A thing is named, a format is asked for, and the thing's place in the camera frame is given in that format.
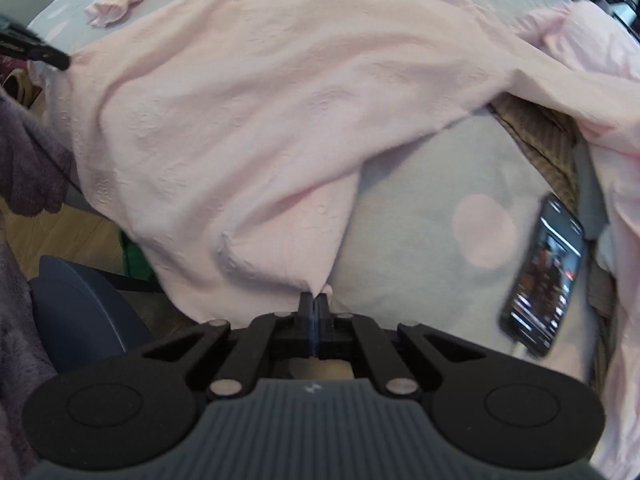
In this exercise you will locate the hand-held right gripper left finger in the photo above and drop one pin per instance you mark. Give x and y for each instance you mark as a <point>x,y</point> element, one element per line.
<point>306,320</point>

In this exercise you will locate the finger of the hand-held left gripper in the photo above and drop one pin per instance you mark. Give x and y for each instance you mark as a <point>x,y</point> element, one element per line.
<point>35,47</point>

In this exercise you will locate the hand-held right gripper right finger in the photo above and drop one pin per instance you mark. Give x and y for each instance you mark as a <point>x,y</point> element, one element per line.
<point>322,320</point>

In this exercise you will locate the pink embroidered garment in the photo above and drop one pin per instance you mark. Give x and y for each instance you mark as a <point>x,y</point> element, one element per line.
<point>250,110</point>

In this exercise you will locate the person's left forearm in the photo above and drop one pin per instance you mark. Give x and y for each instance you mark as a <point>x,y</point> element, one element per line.
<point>30,160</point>

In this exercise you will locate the grey pink-dotted bedspread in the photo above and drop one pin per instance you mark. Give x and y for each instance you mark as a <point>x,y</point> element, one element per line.
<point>425,210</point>

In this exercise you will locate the green object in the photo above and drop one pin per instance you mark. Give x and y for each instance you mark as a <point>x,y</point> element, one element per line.
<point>135,260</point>

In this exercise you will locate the blue chair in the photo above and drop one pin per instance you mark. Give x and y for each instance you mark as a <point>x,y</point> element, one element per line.
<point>85,310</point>

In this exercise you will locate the black smartphone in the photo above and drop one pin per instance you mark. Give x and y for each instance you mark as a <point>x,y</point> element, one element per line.
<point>547,270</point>

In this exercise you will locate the brown striped garment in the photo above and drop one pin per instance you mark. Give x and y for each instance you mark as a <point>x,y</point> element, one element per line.
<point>540,135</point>

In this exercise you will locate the person's purple fleece clothing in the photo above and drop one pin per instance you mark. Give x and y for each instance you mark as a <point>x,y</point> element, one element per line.
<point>20,335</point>

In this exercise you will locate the grey cloth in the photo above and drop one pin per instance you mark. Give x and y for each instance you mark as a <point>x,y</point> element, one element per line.
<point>590,190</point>

